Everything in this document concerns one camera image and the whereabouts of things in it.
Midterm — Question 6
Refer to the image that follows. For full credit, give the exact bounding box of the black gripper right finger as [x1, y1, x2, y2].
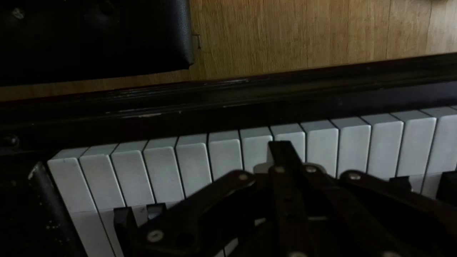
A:
[301, 162, 457, 257]

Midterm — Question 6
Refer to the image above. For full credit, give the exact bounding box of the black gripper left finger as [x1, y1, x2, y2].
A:
[114, 141, 306, 257]

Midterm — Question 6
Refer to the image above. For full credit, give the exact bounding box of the dark upright piano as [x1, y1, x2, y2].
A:
[0, 52, 457, 257]

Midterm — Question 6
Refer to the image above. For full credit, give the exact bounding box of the black tufted piano bench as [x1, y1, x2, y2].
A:
[0, 0, 194, 85]

